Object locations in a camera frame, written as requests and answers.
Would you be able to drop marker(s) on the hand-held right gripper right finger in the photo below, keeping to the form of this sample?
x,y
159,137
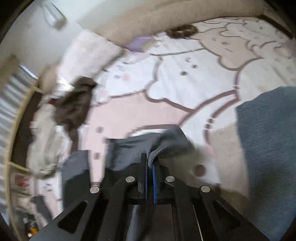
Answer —
x,y
154,183

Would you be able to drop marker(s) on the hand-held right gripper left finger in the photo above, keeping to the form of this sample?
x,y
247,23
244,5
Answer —
x,y
143,176

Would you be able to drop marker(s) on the grey garment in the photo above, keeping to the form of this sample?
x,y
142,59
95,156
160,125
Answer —
x,y
129,150

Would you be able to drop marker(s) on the folded cream garment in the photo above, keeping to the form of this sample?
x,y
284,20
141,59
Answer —
x,y
231,162

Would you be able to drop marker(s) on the bear print bedsheet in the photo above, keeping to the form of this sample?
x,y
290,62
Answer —
x,y
185,92

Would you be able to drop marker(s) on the brown knit sweater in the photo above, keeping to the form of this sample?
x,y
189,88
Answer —
x,y
74,106

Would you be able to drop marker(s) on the beige jacket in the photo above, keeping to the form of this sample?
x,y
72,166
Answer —
x,y
46,143

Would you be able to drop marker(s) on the charcoal garment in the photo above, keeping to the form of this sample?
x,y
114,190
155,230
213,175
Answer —
x,y
41,208

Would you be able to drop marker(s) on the red cloth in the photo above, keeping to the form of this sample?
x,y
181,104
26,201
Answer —
x,y
53,102

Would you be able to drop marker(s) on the white shirt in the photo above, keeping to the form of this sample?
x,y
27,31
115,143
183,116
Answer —
x,y
63,87

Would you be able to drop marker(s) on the folded blue garment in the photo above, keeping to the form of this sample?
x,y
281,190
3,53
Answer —
x,y
266,139

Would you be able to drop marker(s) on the purple box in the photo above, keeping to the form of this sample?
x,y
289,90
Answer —
x,y
138,44

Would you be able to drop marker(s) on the white fluffy pillow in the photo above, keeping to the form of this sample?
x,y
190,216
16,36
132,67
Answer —
x,y
92,53

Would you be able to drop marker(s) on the wooden bedside shelf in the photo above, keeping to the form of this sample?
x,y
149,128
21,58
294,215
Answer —
x,y
22,111

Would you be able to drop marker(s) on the brown scrunchie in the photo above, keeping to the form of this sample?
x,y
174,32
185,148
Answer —
x,y
181,31

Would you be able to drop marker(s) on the white curtain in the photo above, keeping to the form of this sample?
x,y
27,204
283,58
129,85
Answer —
x,y
13,99

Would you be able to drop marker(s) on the beige curtain valance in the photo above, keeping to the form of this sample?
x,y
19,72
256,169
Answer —
x,y
9,69

